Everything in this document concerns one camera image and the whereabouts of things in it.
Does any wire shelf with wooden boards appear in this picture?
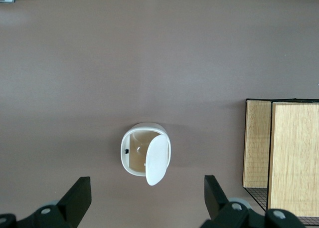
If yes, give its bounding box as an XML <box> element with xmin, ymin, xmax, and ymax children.
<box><xmin>242</xmin><ymin>97</ymin><xmax>319</xmax><ymax>226</ymax></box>

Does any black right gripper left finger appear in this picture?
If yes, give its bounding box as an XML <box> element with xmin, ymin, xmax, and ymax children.
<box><xmin>0</xmin><ymin>176</ymin><xmax>92</xmax><ymax>228</ymax></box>

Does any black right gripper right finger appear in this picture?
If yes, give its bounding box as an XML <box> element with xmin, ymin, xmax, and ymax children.
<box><xmin>200</xmin><ymin>174</ymin><xmax>308</xmax><ymax>228</ymax></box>

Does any white lidded trash can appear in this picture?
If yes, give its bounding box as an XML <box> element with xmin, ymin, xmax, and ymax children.
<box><xmin>121</xmin><ymin>122</ymin><xmax>173</xmax><ymax>187</ymax></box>

